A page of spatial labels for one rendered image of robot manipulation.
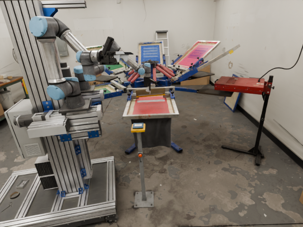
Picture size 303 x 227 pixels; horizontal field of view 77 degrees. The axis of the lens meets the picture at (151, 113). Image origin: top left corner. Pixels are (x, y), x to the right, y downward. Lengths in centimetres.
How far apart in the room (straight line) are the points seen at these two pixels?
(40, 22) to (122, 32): 526
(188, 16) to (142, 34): 148
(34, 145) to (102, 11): 529
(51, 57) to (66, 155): 101
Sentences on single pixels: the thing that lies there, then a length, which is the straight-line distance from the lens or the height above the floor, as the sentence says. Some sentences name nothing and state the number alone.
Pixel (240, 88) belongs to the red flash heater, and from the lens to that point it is 266.
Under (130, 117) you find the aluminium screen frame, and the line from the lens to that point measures 198.
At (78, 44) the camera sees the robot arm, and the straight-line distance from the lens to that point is 149.
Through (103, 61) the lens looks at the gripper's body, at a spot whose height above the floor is 163.
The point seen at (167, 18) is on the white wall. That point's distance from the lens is 654.
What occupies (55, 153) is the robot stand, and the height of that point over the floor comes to 74.
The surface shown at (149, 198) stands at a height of 1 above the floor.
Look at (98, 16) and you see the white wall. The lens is 672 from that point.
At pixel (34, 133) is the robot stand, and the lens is 165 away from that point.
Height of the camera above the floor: 180
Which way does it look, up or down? 24 degrees down
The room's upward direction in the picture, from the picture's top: 3 degrees counter-clockwise
